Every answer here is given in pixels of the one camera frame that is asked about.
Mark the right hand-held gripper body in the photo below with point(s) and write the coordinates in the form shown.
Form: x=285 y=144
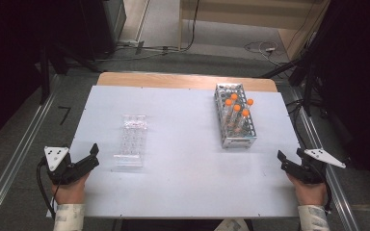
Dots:
x=322 y=156

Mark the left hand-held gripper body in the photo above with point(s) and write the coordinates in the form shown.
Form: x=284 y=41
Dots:
x=56 y=157

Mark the clear plastic tube rack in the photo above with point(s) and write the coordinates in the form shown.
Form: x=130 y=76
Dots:
x=131 y=141

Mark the metal test tube rack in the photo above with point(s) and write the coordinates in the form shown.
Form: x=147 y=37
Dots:
x=237 y=141

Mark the orange-capped test tube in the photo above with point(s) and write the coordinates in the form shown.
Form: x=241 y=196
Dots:
x=236 y=108
x=234 y=96
x=250 y=102
x=228 y=102
x=245 y=113

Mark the person's left hand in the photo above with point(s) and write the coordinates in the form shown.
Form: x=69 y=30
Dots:
x=70 y=192

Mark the person's right hand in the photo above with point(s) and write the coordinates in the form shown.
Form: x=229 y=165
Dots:
x=310 y=192

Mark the black metal stand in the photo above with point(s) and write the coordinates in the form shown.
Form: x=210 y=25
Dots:
x=308 y=83
x=45 y=70

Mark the person's patterned clothing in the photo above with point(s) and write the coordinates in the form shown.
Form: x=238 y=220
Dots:
x=232 y=225

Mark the dark grey cabinet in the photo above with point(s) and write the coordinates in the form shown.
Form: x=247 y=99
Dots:
x=114 y=22

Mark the light wooden shelf unit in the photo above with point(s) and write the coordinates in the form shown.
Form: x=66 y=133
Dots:
x=237 y=16

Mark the aluminium floor rail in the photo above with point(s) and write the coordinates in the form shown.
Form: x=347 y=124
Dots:
x=16 y=157
x=334 y=186

